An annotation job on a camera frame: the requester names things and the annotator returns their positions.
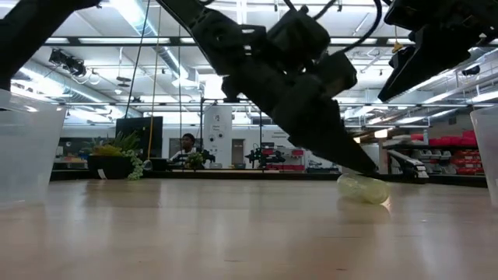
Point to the red storage bins shelf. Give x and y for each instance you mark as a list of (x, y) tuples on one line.
[(463, 140)]

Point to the black background frame stand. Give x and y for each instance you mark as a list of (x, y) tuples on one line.
[(201, 132)]

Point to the black background robot arm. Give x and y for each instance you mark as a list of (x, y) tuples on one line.
[(264, 156)]

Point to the black ceiling camera on bracket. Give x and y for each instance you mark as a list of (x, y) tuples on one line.
[(64, 59)]

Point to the person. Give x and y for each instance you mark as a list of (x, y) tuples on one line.
[(188, 144)]

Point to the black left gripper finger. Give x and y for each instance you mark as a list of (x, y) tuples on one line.
[(327, 136)]

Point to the small green potted plant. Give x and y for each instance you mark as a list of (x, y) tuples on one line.
[(194, 159)]

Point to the clear plastic bin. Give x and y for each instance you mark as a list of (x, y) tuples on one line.
[(488, 155), (29, 155)]

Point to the white pillar cabinet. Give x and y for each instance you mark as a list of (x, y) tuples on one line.
[(218, 132)]

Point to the black aluminium table frame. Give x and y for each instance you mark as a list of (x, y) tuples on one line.
[(225, 175)]

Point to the yellow hanging connector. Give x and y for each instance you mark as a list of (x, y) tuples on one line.
[(397, 47)]

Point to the black overhead rig bar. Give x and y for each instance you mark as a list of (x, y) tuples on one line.
[(116, 40)]

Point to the small clear pill bottle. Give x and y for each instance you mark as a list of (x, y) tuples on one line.
[(362, 189)]

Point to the potted succulent plant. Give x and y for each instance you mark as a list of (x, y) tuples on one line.
[(111, 165)]

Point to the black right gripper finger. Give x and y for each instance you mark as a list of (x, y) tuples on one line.
[(424, 62)]

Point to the black monitor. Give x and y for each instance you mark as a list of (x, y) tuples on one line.
[(136, 136)]

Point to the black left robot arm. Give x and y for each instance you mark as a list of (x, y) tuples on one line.
[(35, 27)]

